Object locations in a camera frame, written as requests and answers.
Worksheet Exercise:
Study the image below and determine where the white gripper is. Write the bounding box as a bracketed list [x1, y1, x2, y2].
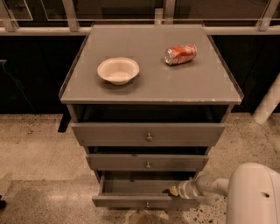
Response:
[169, 180, 200, 200]

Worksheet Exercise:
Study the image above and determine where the grey bottom drawer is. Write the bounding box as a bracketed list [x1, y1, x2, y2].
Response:
[92, 171, 199, 210]

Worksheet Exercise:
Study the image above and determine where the grey drawer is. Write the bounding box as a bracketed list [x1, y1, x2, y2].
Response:
[92, 171, 199, 210]
[72, 122, 225, 147]
[86, 154, 209, 172]

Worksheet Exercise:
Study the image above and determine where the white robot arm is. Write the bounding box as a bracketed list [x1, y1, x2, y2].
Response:
[169, 163, 280, 224]

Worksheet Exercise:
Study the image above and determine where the grey middle drawer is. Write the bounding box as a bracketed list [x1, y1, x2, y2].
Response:
[86, 154, 209, 172]

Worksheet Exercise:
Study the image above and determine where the grey drawer cabinet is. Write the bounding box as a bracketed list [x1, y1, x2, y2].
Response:
[58, 24, 244, 210]

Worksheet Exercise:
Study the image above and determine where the grey top drawer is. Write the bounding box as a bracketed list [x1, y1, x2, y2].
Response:
[72, 122, 225, 147]

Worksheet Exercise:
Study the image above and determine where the white diagonal pole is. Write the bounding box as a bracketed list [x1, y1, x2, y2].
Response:
[252, 74, 280, 124]

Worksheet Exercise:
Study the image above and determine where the crushed orange soda can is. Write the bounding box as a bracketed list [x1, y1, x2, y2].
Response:
[164, 44, 197, 66]

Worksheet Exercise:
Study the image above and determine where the metal window railing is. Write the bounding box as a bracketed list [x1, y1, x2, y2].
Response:
[0, 0, 280, 35]

